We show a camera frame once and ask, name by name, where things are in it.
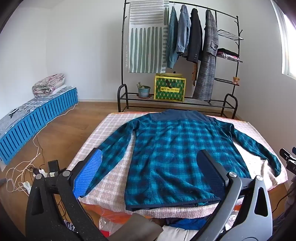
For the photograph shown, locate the brown cloth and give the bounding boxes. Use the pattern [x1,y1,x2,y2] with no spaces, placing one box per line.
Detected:
[124,213,163,241]

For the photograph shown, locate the striped black white pants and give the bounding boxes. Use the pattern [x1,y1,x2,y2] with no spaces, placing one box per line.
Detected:
[61,220,78,233]

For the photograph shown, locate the folded clothes stack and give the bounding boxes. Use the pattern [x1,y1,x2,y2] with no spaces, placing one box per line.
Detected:
[217,48,240,60]

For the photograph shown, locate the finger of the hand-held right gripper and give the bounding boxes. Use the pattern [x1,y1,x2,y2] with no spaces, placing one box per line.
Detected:
[279,146,296,163]

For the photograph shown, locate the orange scarf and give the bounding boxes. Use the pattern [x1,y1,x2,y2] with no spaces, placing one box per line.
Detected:
[191,62,198,87]

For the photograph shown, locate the white cable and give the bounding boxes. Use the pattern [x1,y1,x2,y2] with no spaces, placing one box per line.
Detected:
[5,103,78,193]

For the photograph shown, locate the white green striped cloth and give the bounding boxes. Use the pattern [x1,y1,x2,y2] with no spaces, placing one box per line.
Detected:
[127,0,170,74]

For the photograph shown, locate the teal plaid fleece jacket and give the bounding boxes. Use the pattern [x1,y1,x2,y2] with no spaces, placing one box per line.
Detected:
[87,109,282,212]

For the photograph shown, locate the blue denim jacket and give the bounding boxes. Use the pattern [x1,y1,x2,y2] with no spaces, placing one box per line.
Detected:
[177,4,191,55]

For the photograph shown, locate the clear plastic bag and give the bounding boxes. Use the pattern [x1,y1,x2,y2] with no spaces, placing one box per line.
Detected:
[98,215,125,241]

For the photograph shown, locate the blue folding mattress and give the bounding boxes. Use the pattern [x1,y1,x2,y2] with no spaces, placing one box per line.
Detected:
[0,87,78,165]

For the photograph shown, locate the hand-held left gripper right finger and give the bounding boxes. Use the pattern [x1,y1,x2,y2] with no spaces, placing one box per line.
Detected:
[196,149,275,241]

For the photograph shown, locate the folded floral quilt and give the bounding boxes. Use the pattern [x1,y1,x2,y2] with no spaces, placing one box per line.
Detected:
[32,73,67,98]

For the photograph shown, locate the black blazer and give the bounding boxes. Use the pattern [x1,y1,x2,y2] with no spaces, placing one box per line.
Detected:
[185,8,204,63]

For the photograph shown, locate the black metal clothes rack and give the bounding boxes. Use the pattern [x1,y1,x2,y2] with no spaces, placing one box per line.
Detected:
[117,0,244,120]

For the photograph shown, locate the black charger block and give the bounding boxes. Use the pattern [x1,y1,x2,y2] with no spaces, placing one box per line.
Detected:
[48,159,61,178]

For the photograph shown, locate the yellow green patterned box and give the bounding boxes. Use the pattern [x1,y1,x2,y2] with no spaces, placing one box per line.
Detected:
[154,72,187,102]

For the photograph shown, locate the potted plant in blue pot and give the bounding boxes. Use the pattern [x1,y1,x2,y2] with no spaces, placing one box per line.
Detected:
[136,82,151,99]

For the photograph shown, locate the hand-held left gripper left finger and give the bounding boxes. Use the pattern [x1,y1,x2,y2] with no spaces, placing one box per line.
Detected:
[25,147,109,241]

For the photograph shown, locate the grey plaid coat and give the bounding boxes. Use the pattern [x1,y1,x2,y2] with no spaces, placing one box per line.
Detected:
[193,9,219,102]

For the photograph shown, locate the grey checked sheet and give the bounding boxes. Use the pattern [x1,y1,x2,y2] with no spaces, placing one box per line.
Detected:
[0,86,77,136]

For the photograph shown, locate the blue cloth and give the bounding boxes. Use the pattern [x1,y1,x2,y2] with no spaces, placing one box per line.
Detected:
[165,218,207,231]

